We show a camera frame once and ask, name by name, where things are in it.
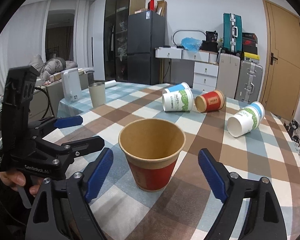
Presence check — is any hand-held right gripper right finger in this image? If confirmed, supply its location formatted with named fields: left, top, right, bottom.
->
left=198, top=148, right=288, bottom=240

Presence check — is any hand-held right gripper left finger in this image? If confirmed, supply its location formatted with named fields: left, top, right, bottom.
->
left=26, top=147, right=114, bottom=240

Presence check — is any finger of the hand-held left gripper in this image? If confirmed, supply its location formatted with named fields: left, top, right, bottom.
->
left=41, top=135, right=105, bottom=161
left=28, top=116, right=83, bottom=140

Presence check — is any red and kraft paper cup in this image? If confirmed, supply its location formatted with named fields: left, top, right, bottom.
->
left=118, top=119, right=186, bottom=193
left=195, top=89, right=226, bottom=113

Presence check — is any white cup green print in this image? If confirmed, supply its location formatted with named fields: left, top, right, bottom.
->
left=227, top=105, right=261, bottom=138
left=162, top=88, right=194, bottom=112

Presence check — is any white cup blue band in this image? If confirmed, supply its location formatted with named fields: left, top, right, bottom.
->
left=164, top=82, right=191, bottom=94
left=248, top=101, right=266, bottom=125

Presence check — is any person's left hand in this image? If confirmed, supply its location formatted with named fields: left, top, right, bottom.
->
left=0, top=171, right=44, bottom=197

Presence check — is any translucent white jug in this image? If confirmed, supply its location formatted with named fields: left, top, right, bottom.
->
left=61, top=69, right=82, bottom=102

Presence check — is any beige tumbler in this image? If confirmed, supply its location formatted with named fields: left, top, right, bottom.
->
left=88, top=82, right=106, bottom=108

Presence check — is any checkered tablecloth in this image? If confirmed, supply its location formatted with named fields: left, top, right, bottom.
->
left=41, top=81, right=300, bottom=240

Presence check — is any grey padded jacket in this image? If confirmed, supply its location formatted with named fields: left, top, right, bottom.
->
left=28, top=54, right=77, bottom=78

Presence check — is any white sheer curtain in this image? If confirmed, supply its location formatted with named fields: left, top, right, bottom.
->
left=0, top=0, right=51, bottom=85

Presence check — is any white wardrobe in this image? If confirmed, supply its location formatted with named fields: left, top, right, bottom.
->
left=89, top=0, right=107, bottom=81

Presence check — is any floral patterned cloth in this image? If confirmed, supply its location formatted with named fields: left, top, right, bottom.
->
left=283, top=119, right=300, bottom=146

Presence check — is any dark glass door cabinet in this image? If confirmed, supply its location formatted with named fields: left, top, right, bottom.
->
left=104, top=0, right=146, bottom=83

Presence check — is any white drawer cabinet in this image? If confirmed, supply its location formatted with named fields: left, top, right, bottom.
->
left=193, top=61, right=219, bottom=93

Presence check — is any off-white suitcase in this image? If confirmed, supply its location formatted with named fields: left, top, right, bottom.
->
left=216, top=52, right=241, bottom=98

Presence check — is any silver suitcase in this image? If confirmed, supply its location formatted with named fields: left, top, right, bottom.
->
left=234, top=60, right=263, bottom=103

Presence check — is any dark grey refrigerator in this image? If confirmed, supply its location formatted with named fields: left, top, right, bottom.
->
left=127, top=10, right=166, bottom=86

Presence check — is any yellow and black box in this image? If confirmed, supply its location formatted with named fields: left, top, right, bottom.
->
left=240, top=52, right=261, bottom=65

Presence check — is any white desk with drawers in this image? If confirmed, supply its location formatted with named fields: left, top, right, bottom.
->
left=154, top=46, right=219, bottom=64

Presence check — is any black bag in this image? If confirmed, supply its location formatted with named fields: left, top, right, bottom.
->
left=199, top=30, right=225, bottom=52

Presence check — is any wooden door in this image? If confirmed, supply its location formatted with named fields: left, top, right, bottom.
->
left=258, top=0, right=300, bottom=121

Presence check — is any blue plastic bag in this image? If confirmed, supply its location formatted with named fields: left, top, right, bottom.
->
left=181, top=37, right=203, bottom=52

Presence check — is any black shoe box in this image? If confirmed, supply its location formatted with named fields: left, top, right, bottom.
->
left=241, top=32, right=258, bottom=53

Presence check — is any teal suitcase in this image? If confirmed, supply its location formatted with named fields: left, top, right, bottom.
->
left=223, top=13, right=243, bottom=53

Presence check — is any metal tube hoop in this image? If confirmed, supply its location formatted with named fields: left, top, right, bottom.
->
left=172, top=29, right=206, bottom=46

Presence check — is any cardboard box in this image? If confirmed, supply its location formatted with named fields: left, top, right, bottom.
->
left=156, top=0, right=168, bottom=17

